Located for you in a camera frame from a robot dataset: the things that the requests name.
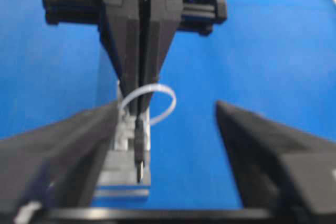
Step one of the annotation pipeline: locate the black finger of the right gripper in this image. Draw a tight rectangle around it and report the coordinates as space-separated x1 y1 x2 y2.
99 0 140 98
140 0 183 87

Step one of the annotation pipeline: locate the black wire with plug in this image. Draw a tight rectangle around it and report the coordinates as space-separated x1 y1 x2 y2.
133 113 145 184

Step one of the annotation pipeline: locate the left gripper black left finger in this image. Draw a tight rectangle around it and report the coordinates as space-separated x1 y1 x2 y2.
1 102 118 223

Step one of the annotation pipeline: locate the aluminium extrusion frame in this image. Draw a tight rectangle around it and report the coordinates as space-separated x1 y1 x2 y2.
94 81 152 201

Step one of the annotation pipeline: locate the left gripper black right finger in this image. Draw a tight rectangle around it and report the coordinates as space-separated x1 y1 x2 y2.
215 101 335 223

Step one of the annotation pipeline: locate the white string loop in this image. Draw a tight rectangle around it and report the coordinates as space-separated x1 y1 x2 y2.
120 83 177 127

